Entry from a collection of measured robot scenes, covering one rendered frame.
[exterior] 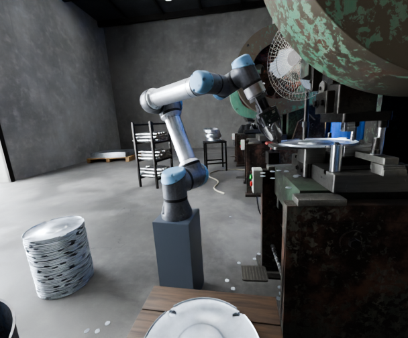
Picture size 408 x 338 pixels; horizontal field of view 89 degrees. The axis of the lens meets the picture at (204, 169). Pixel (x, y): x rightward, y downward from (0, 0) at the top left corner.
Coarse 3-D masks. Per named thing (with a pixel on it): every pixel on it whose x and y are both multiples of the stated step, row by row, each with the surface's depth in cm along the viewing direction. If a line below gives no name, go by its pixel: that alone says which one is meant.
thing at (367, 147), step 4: (352, 140) 86; (364, 144) 75; (368, 144) 75; (328, 148) 89; (344, 148) 76; (348, 148) 76; (352, 148) 76; (356, 148) 76; (360, 148) 76; (364, 148) 75; (368, 148) 75; (344, 152) 77; (348, 152) 76; (352, 152) 76
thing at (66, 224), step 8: (72, 216) 132; (40, 224) 124; (48, 224) 123; (56, 224) 121; (64, 224) 121; (72, 224) 121; (80, 224) 121; (24, 232) 114; (32, 232) 114; (40, 232) 114; (48, 232) 112; (56, 232) 113; (64, 232) 112; (24, 240) 106; (32, 240) 106; (40, 240) 104
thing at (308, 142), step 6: (306, 138) 97; (312, 138) 97; (318, 138) 95; (324, 138) 94; (330, 138) 92; (336, 138) 90; (282, 144) 81; (288, 144) 83; (294, 144) 82; (300, 144) 81; (306, 144) 80; (312, 144) 79; (318, 144) 78; (324, 144) 77; (330, 144) 76; (342, 144) 74; (348, 144) 70; (354, 144) 72
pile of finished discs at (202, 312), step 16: (176, 304) 61; (192, 304) 61; (208, 304) 61; (224, 304) 61; (160, 320) 57; (176, 320) 57; (192, 320) 57; (208, 320) 56; (224, 320) 56; (240, 320) 56; (160, 336) 53; (176, 336) 53; (192, 336) 52; (208, 336) 52; (224, 336) 52; (240, 336) 52; (256, 336) 51
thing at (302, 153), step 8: (272, 144) 88; (304, 152) 81; (312, 152) 80; (320, 152) 80; (304, 160) 82; (312, 160) 81; (320, 160) 81; (296, 168) 90; (304, 168) 82; (304, 176) 83
